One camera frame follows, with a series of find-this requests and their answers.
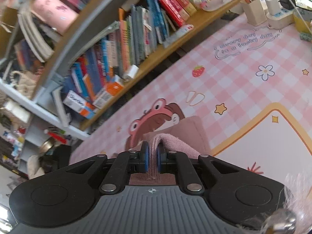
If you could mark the stack of magazines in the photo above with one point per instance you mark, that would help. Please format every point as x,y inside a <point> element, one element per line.
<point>36,39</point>

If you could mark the beige quilted bag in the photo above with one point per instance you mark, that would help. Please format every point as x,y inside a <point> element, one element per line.
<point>24,84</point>

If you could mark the row of colourful books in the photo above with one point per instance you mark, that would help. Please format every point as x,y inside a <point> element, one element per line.
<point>136,36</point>

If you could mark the wooden shelf board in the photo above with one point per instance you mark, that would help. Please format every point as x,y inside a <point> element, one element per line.
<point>202,17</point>

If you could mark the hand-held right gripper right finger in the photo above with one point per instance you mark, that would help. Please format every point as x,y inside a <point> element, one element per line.
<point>160,159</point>

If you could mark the beige pen holder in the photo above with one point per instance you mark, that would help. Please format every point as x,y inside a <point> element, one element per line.
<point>254,13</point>

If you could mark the yellow container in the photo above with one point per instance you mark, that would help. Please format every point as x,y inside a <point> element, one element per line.
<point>302,22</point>

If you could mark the flat white orange box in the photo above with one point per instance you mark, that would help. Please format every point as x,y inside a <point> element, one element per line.
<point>107,93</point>

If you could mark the white power strip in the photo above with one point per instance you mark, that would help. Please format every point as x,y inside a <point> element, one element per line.
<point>280,20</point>

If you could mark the white charger plug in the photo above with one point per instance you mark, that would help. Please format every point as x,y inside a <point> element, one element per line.
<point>131,72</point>

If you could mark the white shelf frame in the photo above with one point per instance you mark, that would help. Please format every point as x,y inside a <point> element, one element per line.
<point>48,112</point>

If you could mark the flat blue packet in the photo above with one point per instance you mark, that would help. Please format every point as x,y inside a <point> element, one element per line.
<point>179,35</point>

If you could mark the red thick dictionary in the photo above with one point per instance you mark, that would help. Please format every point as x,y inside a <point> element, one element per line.
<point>182,0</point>
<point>171,8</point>

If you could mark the gold round tin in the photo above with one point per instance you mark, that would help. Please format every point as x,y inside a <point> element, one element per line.
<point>46,145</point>

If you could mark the tall white orange box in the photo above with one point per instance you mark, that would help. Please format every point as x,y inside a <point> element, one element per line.
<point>78,104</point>

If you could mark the white plugged charger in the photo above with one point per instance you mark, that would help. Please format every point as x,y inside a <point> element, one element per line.
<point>272,4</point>

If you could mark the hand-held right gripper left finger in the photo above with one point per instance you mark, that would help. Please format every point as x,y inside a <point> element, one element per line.
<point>145,159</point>

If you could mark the pink checked cartoon desk mat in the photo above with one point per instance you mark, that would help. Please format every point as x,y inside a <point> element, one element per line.
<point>238,63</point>

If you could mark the red bottle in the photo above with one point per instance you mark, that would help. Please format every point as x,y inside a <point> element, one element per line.
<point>57,136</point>

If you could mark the pink box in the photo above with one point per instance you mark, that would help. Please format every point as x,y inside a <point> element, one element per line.
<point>54,12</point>

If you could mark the pink and purple knit sweater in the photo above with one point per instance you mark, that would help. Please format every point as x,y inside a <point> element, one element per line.
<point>178,136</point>

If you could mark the black chair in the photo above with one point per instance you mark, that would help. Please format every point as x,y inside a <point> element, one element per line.
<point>58,158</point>

